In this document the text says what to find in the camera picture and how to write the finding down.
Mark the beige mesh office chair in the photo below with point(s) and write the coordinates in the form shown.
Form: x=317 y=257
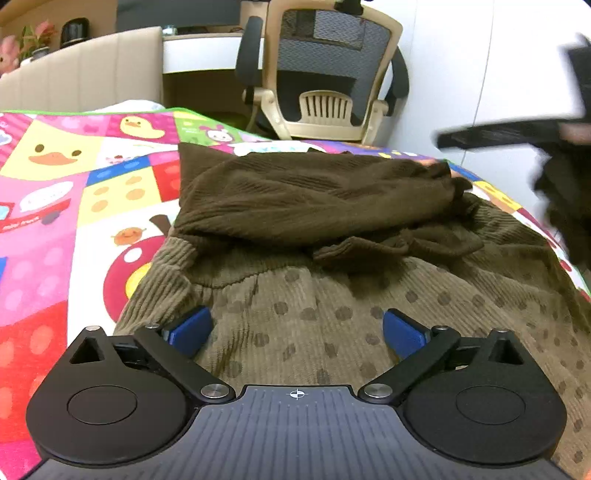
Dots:
x=321 y=70

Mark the white bed sheet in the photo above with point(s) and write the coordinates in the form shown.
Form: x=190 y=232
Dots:
x=129 y=106

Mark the beige upholstered headboard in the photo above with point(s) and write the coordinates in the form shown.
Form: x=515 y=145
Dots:
x=90 y=75

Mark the black computer monitor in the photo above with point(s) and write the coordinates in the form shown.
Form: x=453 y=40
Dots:
x=138 y=14

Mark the pink bunny plush toy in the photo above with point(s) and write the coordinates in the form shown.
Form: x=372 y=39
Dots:
x=9 y=54

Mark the white desk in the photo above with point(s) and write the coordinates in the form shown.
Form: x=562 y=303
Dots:
x=201 y=52

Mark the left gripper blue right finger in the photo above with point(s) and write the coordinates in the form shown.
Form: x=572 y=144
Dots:
x=422 y=352

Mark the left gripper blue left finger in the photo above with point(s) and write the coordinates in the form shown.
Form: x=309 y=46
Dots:
x=174 y=347

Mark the colourful cartoon play mat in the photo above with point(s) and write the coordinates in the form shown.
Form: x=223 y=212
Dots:
x=87 y=201

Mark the brown polka dot corduroy garment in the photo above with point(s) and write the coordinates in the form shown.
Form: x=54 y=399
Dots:
x=299 y=255

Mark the potted pink flower plant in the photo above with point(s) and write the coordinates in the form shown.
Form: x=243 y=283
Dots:
x=35 y=37

